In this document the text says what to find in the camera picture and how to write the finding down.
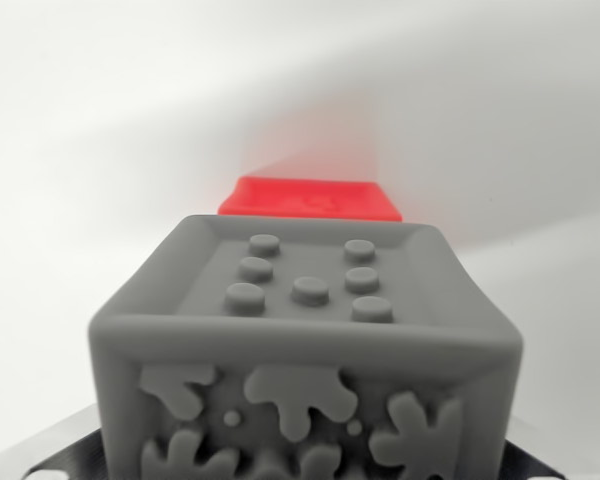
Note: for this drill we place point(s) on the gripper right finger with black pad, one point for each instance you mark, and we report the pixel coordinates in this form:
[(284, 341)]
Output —
[(545, 457)]

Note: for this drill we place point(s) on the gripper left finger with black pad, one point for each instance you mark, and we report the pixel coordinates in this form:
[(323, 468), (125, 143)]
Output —
[(55, 450)]

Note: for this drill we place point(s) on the red cube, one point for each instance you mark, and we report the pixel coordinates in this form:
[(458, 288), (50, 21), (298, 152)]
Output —
[(310, 200)]

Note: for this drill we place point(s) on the grey embossed cube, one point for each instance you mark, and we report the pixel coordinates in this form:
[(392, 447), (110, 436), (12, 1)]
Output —
[(305, 350)]

